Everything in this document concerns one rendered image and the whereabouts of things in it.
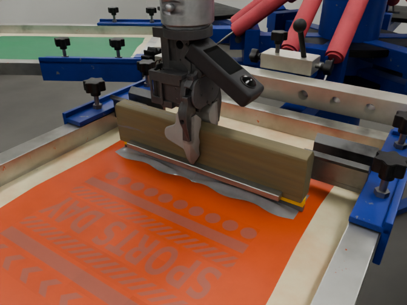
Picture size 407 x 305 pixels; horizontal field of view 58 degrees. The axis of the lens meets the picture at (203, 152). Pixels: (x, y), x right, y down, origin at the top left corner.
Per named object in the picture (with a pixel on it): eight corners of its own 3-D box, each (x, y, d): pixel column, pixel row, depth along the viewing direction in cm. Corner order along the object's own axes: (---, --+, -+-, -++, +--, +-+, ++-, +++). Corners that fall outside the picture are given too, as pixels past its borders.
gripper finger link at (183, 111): (192, 134, 59) (195, 80, 56) (201, 137, 58) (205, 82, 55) (175, 142, 56) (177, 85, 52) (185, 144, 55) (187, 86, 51)
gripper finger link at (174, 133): (170, 156, 63) (172, 103, 59) (199, 165, 60) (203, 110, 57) (158, 161, 60) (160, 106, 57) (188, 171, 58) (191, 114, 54)
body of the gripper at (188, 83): (179, 92, 63) (175, 18, 57) (223, 101, 59) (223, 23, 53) (150, 107, 58) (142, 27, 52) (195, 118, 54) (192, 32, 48)
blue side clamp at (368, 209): (379, 265, 48) (393, 224, 44) (340, 250, 50) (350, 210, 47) (411, 163, 70) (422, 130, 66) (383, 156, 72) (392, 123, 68)
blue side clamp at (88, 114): (84, 150, 74) (79, 118, 71) (68, 143, 76) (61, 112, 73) (174, 102, 96) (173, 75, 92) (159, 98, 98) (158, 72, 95)
